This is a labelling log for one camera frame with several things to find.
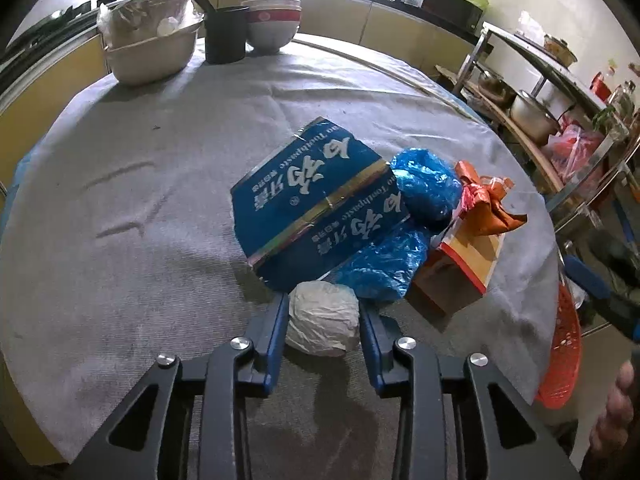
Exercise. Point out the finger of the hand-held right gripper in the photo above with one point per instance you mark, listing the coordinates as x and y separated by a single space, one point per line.
585 275

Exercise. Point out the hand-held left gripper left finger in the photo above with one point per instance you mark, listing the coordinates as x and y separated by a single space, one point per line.
275 340

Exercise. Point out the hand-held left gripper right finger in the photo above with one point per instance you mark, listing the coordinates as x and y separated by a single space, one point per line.
372 355

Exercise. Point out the white paper ball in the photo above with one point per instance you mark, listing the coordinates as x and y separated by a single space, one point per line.
322 317

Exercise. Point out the red plastic basket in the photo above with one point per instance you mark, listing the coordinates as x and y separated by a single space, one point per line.
562 360

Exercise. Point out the blue plastic bag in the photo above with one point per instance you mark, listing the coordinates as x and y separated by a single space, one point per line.
385 260
425 185

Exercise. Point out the white and orange cardboard box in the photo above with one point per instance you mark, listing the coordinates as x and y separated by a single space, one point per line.
450 280

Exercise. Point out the orange foil wrapper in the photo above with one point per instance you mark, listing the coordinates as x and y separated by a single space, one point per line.
492 215

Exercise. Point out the blue toothpaste box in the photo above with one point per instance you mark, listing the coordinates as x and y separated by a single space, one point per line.
300 200

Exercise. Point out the person's right hand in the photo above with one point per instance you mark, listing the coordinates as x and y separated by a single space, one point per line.
617 410

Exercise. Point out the red plastic bag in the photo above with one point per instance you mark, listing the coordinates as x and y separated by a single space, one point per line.
575 150

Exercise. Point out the grey tablecloth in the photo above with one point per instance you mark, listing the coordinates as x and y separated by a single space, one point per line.
150 235

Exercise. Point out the large steel pot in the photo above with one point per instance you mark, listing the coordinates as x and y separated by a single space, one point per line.
532 120

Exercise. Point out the small dark steel pot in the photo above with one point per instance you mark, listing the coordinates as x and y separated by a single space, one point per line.
491 84

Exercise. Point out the metal shelf rack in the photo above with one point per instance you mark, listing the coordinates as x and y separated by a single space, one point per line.
525 55

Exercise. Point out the brown cardboard piece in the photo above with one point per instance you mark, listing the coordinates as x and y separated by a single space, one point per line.
450 76

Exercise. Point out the thin pale wooden strip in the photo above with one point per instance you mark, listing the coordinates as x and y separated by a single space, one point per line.
430 87

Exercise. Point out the black microwave oven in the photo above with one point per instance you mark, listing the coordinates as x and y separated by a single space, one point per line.
450 5

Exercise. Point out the metal basin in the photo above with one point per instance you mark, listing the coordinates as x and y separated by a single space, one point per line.
150 62

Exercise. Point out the white bowl with red band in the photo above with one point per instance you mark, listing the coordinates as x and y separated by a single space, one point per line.
272 32
270 4

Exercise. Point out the clear plastic bag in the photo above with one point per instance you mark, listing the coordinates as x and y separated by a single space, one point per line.
130 22

